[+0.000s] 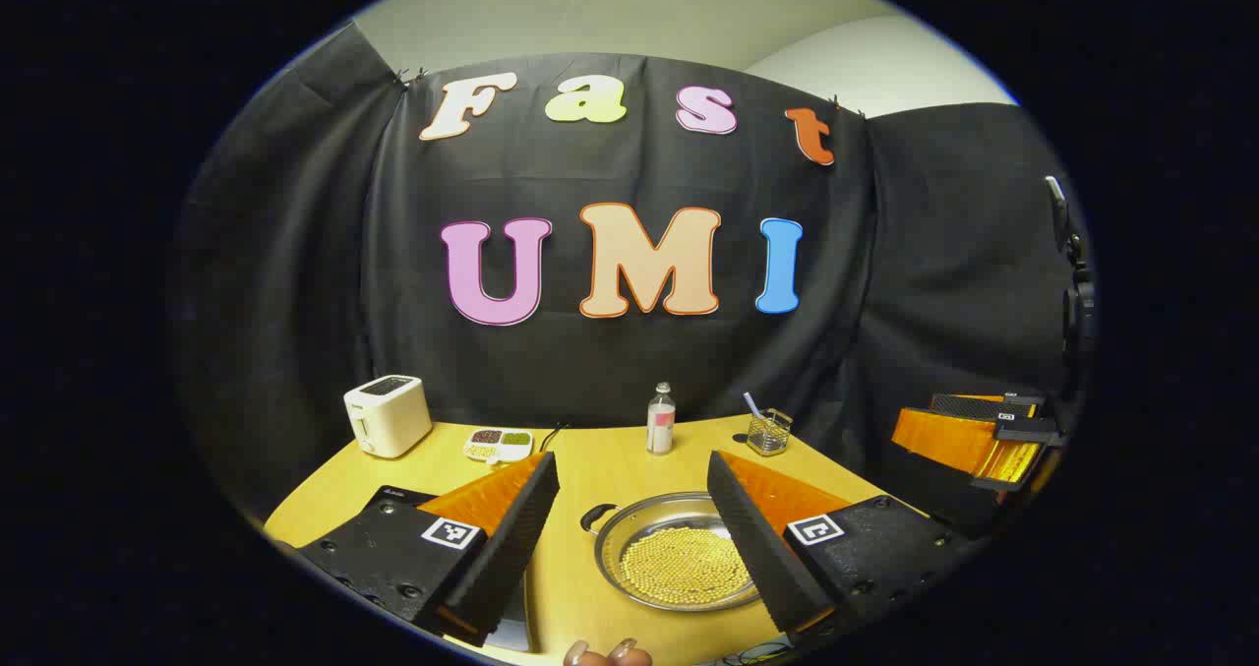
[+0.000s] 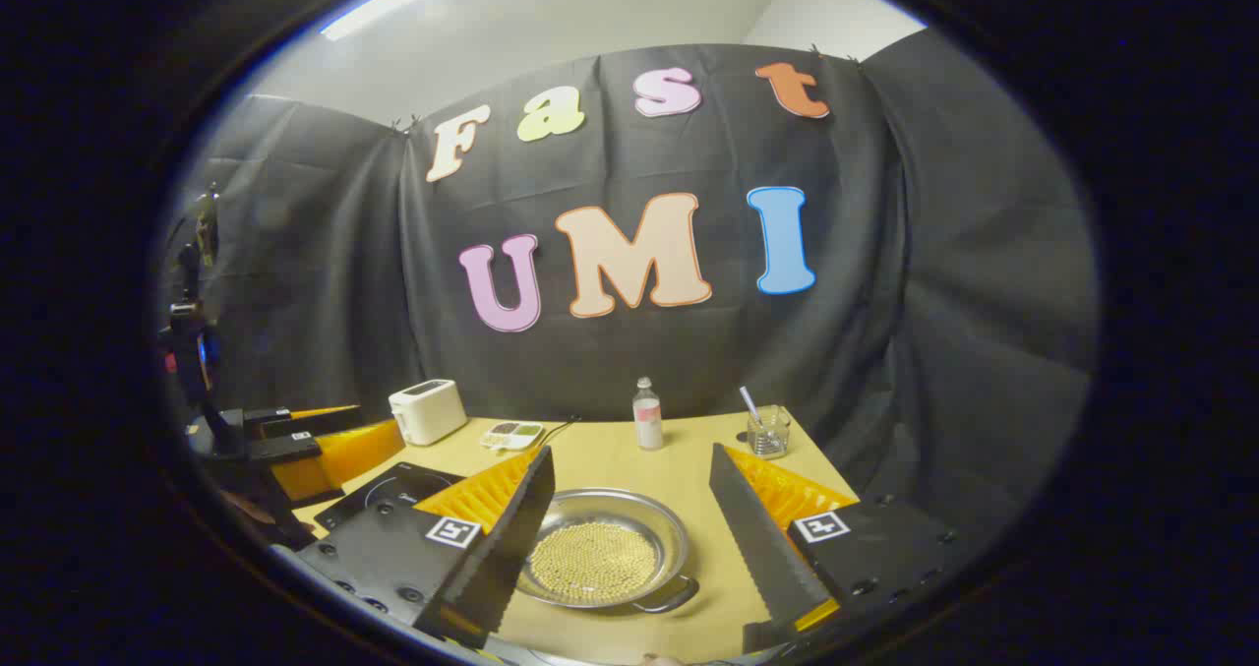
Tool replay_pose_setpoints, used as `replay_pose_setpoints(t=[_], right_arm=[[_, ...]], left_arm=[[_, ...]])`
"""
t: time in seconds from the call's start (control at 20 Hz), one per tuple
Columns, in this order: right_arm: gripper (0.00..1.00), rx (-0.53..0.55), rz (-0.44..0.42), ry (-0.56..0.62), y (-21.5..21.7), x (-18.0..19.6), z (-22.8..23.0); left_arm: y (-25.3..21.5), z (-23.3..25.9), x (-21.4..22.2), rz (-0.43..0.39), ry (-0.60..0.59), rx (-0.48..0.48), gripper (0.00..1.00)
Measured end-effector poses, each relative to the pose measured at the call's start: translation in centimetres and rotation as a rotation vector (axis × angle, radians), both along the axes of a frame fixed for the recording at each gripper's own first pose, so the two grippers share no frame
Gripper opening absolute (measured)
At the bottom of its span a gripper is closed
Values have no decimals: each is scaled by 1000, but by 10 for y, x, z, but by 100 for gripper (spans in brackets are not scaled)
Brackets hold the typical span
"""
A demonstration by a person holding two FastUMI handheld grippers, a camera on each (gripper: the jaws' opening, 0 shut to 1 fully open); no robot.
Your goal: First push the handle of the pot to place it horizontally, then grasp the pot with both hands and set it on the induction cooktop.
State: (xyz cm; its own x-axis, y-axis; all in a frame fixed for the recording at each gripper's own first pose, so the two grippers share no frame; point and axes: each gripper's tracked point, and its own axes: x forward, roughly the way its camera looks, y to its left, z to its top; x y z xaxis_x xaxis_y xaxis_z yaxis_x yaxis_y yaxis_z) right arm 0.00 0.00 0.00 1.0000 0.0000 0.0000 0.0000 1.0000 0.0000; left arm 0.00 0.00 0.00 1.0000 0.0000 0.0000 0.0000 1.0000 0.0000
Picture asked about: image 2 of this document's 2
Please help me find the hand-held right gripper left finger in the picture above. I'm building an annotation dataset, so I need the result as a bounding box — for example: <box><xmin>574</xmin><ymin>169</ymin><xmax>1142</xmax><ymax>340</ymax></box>
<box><xmin>295</xmin><ymin>445</ymin><xmax>557</xmax><ymax>649</ymax></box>

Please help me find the stainless steel pot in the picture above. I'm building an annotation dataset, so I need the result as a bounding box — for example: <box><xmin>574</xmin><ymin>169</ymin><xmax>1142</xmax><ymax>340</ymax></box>
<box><xmin>514</xmin><ymin>487</ymin><xmax>701</xmax><ymax>615</ymax></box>

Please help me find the pile of yellow soybeans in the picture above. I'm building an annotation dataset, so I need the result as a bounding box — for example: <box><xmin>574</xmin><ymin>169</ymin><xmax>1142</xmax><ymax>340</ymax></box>
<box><xmin>529</xmin><ymin>520</ymin><xmax>660</xmax><ymax>606</ymax></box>

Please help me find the white divided bean dish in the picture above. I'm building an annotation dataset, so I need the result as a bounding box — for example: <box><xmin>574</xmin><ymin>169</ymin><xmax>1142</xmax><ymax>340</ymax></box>
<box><xmin>479</xmin><ymin>420</ymin><xmax>545</xmax><ymax>452</ymax></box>

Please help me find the square glass cup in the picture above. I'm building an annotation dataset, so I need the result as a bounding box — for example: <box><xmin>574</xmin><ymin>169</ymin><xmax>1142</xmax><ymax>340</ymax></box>
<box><xmin>746</xmin><ymin>405</ymin><xmax>792</xmax><ymax>460</ymax></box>

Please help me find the black induction cooktop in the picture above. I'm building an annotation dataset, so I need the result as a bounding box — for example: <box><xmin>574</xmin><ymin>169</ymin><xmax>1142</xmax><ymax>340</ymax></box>
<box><xmin>313</xmin><ymin>461</ymin><xmax>468</xmax><ymax>534</ymax></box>

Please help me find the white toaster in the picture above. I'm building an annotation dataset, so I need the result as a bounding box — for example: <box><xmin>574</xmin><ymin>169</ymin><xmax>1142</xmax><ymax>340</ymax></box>
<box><xmin>389</xmin><ymin>379</ymin><xmax>469</xmax><ymax>447</ymax></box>

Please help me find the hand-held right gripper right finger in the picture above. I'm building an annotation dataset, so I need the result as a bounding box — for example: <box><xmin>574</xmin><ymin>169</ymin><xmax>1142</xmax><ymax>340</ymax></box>
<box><xmin>708</xmin><ymin>442</ymin><xmax>962</xmax><ymax>657</ymax></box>

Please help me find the clear bottle pink label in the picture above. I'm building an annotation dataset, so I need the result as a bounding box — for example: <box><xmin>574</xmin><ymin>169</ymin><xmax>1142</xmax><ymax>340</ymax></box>
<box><xmin>632</xmin><ymin>377</ymin><xmax>665</xmax><ymax>451</ymax></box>

